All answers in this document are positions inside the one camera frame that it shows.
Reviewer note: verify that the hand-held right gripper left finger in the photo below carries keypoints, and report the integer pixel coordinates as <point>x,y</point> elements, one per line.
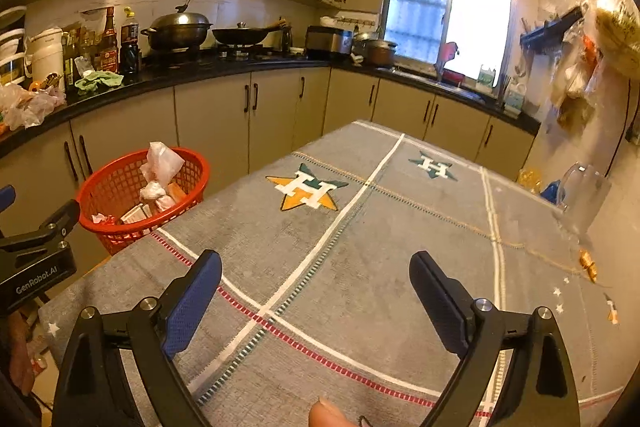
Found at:
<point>192,302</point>

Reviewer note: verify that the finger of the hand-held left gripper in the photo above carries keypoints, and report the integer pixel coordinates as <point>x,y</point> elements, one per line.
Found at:
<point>60,217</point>
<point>6,198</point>

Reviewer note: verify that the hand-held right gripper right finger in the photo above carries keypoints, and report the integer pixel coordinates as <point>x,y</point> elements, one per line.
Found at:
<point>440,307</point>

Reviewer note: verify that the orange plastic basket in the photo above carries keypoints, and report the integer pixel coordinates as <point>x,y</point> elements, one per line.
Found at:
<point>115,187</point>

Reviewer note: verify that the white cardboard box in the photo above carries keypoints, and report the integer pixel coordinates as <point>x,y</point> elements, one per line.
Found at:
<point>136,213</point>

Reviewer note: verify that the orange carton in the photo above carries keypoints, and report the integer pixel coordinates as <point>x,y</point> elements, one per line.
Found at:
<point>176,193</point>

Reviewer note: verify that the white plastic bag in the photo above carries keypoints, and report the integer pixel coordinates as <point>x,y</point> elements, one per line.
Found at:
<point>162,162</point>

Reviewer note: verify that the person's left forearm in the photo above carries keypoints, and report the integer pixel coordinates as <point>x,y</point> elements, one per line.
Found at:
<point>20,347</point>

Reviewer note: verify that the grey star-print tablecloth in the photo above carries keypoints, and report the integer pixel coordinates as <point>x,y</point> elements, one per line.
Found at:
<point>375,257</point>

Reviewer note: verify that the crumpled clear plastic bags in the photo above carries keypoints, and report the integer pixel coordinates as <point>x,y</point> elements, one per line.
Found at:
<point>25,106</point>

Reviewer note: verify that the green dish cloth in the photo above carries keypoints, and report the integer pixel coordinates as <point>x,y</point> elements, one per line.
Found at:
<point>100,82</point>

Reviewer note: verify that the white electric kettle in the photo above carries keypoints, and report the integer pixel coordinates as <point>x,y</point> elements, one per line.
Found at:
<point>46,57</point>

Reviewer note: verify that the yellow plastic bag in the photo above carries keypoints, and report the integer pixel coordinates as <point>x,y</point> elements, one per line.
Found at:
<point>529,180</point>

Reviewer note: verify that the gold candy wrapper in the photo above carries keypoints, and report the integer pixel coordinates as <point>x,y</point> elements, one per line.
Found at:
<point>589,264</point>

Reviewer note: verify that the white stacked rack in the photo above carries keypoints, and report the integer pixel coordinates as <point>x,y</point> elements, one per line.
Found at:
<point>10,42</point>

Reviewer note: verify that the blue plastic bag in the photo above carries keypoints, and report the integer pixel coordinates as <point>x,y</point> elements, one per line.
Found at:
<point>550,192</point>

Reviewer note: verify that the group of sauce bottles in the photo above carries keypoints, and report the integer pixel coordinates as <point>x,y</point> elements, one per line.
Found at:
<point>75,54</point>

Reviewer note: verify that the beige base cabinets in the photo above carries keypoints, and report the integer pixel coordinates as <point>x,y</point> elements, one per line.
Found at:
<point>210,122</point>

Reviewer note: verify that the clear plastic pitcher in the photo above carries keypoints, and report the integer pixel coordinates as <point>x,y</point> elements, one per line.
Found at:
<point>582,197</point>

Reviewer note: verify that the red-cap dark sauce bottle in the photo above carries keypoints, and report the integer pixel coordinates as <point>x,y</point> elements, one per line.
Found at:
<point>109,42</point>

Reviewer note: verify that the yellow-cap dark sauce bottle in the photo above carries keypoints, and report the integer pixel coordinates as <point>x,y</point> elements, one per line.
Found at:
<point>130,44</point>

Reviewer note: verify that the black kitchen countertop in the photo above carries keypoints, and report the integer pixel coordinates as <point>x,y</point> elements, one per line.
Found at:
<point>200,72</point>

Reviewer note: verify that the white green-print carton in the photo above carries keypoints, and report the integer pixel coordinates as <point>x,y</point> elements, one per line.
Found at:
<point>514,102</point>

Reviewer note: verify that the steel lidded wok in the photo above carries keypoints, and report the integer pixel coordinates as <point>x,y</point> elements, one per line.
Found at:
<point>177,29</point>

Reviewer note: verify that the chopstick holder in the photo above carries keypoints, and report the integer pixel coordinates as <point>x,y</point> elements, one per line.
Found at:
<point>504,87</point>

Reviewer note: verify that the green-label detergent jug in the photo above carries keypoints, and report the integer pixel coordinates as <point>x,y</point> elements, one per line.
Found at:
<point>485,80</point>

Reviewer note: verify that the gas stove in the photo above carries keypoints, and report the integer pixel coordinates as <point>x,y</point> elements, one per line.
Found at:
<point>235,53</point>

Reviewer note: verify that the red hanging cloth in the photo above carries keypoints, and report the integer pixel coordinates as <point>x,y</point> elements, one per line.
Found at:
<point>450,52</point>

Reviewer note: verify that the black frying pan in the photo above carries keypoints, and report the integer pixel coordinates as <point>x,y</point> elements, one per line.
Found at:
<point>240,36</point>

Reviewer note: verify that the steel pot on counter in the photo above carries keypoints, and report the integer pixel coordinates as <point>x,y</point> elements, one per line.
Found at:
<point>375,49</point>

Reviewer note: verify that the bundle of hanging plastic bags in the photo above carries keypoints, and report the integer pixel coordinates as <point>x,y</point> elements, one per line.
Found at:
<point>575,72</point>

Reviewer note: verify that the steel rice cooker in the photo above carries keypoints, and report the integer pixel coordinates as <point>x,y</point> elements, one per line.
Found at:
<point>327,41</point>

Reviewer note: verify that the yellow mesh bag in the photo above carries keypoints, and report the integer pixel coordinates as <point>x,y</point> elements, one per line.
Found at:
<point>620,32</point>

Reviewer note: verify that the dark wall shelf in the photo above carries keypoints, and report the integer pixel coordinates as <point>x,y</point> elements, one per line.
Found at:
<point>550,29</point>

